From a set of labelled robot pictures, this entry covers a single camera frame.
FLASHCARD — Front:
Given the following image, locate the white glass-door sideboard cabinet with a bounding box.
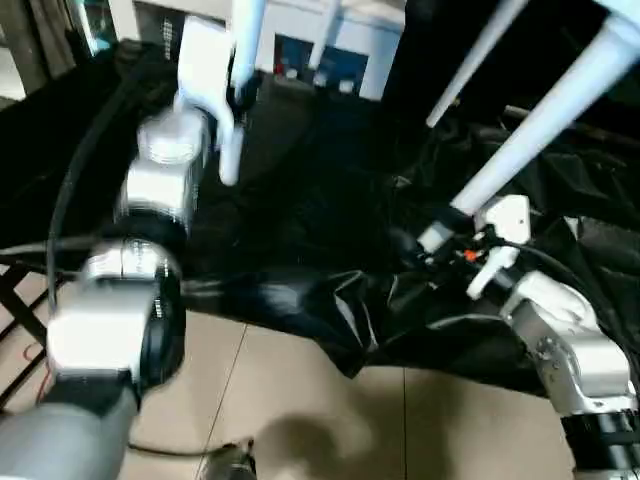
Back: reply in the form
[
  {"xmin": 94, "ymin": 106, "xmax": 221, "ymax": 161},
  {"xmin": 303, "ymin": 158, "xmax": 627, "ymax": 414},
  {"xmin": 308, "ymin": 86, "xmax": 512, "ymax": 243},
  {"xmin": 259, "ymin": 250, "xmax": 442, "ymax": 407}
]
[{"xmin": 107, "ymin": 0, "xmax": 406, "ymax": 101}]

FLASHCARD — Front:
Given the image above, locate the black work mat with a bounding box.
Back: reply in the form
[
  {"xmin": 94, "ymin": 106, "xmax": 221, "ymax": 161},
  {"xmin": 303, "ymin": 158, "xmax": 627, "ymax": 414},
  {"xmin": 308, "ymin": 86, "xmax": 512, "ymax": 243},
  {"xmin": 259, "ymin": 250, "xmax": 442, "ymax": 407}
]
[{"xmin": 0, "ymin": 39, "xmax": 640, "ymax": 399}]

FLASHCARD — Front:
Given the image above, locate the black backdrop cloth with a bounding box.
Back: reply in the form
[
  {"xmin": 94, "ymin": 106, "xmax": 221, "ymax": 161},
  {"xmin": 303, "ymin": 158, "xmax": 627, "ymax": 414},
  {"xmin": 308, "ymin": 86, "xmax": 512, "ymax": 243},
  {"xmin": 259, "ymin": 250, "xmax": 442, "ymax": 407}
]
[{"xmin": 382, "ymin": 0, "xmax": 640, "ymax": 131}]

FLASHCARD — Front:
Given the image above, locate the grey metal rack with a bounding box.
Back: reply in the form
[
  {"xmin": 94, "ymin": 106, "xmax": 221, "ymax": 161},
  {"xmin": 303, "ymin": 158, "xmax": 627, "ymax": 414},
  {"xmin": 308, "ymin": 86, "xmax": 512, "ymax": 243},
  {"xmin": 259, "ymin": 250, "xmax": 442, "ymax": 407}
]
[{"xmin": 0, "ymin": 0, "xmax": 116, "ymax": 111}]

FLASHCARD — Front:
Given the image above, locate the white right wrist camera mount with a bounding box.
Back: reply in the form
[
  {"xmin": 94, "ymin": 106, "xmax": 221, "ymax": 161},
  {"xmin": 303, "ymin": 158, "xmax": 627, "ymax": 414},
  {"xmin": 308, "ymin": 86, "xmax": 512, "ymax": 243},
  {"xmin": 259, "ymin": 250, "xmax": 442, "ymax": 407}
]
[{"xmin": 467, "ymin": 194, "xmax": 532, "ymax": 301}]

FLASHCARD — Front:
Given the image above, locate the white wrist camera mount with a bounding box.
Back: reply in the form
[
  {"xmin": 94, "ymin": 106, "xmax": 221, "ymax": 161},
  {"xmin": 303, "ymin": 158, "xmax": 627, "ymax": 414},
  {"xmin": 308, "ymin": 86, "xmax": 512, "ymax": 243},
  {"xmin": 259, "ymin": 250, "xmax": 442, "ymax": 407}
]
[
  {"xmin": 467, "ymin": 194, "xmax": 532, "ymax": 301},
  {"xmin": 175, "ymin": 14, "xmax": 246, "ymax": 187}
]

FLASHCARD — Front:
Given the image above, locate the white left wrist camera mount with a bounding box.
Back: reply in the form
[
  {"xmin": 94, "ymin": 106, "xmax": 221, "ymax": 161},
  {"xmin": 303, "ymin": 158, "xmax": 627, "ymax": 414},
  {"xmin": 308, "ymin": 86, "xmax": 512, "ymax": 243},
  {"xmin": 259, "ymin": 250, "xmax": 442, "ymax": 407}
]
[{"xmin": 175, "ymin": 14, "xmax": 246, "ymax": 187}]

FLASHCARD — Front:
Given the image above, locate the black metal stand frame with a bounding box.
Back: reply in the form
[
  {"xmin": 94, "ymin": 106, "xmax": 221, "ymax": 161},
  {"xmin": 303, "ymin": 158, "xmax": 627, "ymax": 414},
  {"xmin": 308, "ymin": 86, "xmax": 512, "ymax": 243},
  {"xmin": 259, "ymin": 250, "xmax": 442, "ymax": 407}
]
[{"xmin": 0, "ymin": 264, "xmax": 51, "ymax": 416}]

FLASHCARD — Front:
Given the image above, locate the red wire frame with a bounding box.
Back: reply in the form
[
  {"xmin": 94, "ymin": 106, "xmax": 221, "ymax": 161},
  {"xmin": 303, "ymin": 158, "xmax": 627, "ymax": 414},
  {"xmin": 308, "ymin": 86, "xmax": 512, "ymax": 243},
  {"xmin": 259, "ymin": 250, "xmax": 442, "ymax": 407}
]
[{"xmin": 19, "ymin": 339, "xmax": 54, "ymax": 401}]

